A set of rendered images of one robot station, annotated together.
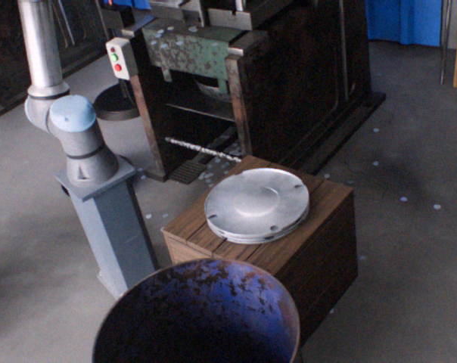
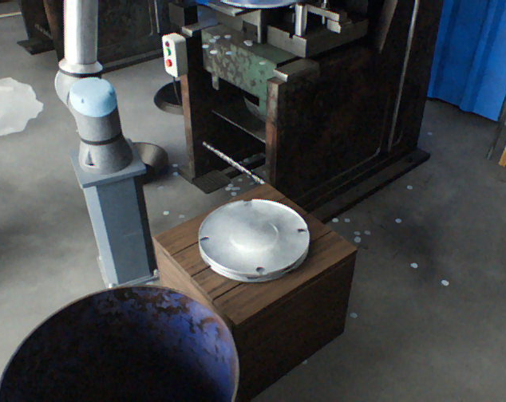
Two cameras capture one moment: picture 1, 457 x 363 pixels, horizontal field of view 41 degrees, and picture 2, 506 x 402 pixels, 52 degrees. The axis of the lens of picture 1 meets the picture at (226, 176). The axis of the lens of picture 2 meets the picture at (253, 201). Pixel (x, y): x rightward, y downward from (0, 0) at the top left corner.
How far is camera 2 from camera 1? 37 cm
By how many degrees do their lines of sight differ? 5
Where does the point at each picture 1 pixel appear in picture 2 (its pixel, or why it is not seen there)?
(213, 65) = (258, 84)
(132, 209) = (136, 206)
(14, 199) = (54, 162)
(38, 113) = (63, 88)
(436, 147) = (462, 221)
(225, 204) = (222, 229)
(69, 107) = (91, 89)
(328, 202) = (327, 256)
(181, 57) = (231, 68)
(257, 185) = (261, 218)
